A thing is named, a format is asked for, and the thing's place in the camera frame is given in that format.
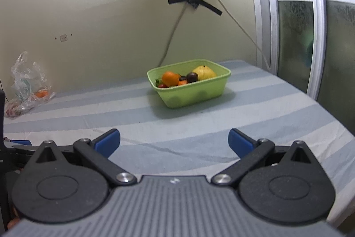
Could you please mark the person's left hand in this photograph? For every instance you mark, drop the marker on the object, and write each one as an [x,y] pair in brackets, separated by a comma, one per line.
[13,223]

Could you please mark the dark purple plum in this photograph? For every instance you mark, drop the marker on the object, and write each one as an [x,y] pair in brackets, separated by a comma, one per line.
[192,77]

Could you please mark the blue striped sheet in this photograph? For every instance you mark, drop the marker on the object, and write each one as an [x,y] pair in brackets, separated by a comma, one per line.
[249,114]

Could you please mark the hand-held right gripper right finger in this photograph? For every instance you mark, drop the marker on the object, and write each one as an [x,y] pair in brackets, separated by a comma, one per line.
[241,144]

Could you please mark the small green fruit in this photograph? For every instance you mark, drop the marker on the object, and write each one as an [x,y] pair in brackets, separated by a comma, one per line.
[157,81]

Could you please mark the large yellow lemon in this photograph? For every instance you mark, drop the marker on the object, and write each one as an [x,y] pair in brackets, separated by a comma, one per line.
[205,72]

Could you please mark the green plastic basket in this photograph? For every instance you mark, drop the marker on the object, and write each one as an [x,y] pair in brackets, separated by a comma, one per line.
[194,95]

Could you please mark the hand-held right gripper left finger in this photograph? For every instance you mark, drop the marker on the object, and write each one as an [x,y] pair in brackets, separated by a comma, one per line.
[106,142]

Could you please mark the clear plastic bag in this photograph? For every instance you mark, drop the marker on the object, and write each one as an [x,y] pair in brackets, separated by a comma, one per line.
[25,78]

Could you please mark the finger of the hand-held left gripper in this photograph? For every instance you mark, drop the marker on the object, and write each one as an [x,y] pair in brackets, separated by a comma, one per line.
[20,142]

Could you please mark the small red fruit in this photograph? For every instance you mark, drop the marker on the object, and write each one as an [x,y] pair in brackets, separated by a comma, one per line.
[163,85]

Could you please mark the orange inside plastic bag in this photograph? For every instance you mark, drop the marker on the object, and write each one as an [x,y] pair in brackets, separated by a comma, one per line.
[41,94]

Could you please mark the aluminium frosted glass window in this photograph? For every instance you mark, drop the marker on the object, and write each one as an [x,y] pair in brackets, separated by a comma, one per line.
[294,31]

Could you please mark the large orange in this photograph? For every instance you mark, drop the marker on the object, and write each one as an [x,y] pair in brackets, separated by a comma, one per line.
[169,78]

